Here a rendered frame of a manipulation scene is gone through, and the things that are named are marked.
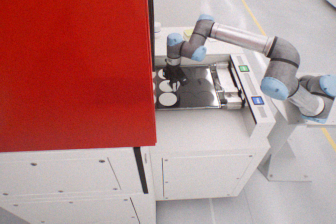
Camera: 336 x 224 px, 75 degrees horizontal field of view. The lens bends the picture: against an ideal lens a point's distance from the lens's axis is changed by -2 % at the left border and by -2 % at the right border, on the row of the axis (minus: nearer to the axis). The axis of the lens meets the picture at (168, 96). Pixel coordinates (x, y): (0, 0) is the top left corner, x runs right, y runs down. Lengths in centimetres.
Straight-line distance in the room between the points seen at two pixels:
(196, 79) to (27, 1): 110
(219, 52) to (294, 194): 132
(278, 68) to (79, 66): 77
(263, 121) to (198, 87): 41
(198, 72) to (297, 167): 131
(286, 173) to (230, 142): 107
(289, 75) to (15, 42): 91
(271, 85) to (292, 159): 141
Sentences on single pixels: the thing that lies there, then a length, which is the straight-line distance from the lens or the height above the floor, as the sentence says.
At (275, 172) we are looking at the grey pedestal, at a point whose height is 1.
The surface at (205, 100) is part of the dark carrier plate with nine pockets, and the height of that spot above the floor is 90.
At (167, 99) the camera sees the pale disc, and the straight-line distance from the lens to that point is 127.
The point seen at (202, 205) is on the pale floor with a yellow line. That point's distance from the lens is 194.
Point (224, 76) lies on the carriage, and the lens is 147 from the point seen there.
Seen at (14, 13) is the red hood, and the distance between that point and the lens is 46.
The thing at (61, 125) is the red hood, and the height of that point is 136.
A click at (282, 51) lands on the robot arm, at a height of 130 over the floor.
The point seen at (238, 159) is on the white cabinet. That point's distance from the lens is 133.
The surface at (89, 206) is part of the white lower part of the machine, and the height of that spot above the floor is 69.
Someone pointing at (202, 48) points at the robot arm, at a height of 125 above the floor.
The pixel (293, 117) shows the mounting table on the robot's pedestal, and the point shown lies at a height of 82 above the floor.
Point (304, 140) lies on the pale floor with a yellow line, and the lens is 252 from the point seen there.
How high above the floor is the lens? 184
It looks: 47 degrees down
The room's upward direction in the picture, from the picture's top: straight up
